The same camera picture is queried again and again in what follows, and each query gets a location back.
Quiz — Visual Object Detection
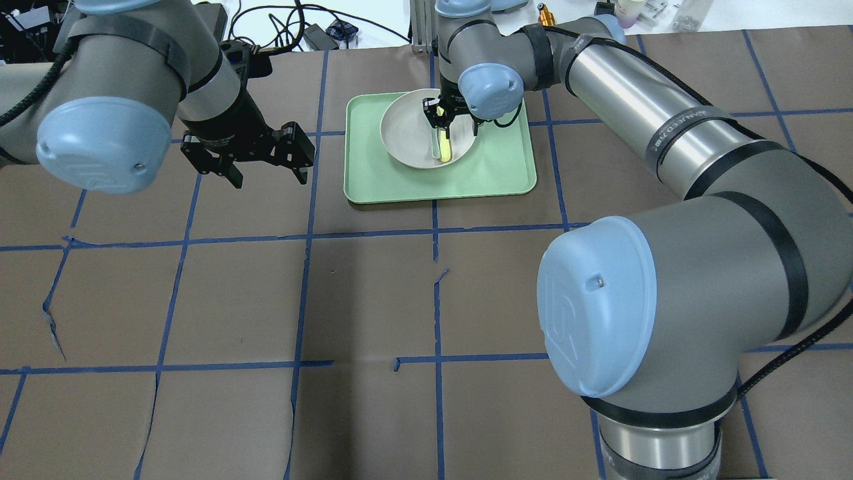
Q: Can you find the yellow plastic fork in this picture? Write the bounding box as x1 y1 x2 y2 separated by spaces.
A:
433 128 453 164

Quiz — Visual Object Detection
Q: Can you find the aluminium frame post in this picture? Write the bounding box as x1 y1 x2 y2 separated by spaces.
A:
409 0 438 55

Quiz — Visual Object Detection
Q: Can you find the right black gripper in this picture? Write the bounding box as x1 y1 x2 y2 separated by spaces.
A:
423 94 484 137

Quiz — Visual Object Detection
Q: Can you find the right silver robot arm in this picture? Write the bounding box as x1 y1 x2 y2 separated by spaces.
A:
423 1 851 479

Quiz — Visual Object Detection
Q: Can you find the white round plate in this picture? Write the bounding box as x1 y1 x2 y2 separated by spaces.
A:
380 89 477 169

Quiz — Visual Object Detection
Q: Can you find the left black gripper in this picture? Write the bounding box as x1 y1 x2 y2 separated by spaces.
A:
181 90 316 189

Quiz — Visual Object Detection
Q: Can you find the light green plastic tray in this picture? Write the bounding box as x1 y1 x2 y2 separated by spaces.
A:
343 92 537 204

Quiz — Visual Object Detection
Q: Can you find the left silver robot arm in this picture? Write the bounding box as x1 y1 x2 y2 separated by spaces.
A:
2 1 316 194

